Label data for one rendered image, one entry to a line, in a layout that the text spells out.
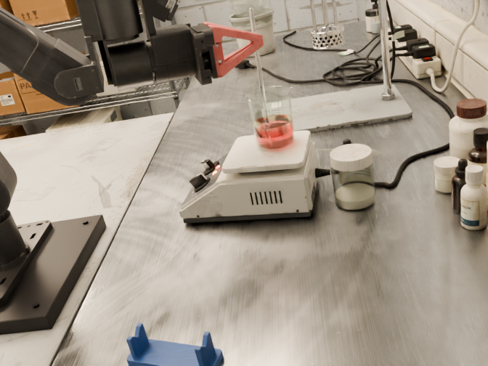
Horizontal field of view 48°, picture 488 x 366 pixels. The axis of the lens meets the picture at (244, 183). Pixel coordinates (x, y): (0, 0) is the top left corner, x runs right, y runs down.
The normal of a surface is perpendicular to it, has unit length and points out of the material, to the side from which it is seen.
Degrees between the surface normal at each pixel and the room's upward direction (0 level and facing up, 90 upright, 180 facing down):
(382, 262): 0
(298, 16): 90
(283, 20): 90
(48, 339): 0
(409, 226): 0
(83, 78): 90
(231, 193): 90
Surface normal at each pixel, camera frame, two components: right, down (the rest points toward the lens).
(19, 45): 0.11, 0.25
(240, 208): -0.20, 0.47
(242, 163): -0.18, -0.88
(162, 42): 0.26, 0.38
